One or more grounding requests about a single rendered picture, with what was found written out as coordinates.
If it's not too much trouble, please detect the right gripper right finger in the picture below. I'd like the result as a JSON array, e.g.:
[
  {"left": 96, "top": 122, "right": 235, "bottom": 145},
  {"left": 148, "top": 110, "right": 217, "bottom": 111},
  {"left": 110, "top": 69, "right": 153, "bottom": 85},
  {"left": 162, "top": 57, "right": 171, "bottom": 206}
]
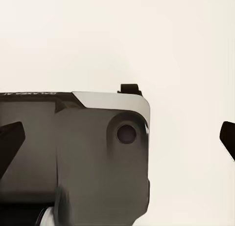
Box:
[{"left": 219, "top": 121, "right": 235, "bottom": 161}]

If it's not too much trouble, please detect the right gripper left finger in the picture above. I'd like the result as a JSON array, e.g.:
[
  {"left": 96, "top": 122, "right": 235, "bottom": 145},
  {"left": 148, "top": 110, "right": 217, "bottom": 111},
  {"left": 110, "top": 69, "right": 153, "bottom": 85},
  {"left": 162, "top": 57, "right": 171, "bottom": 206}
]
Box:
[{"left": 0, "top": 121, "right": 25, "bottom": 180}]

